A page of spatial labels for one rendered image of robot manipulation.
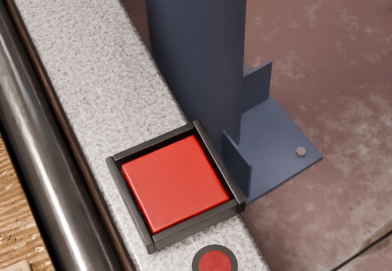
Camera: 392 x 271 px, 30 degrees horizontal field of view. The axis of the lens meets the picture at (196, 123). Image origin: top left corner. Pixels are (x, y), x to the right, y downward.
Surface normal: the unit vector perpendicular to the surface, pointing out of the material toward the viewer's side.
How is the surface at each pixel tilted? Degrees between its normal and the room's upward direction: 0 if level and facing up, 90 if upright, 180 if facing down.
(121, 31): 0
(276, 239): 0
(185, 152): 0
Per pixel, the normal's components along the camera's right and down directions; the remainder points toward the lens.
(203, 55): 0.18, 0.83
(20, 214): -0.03, -0.53
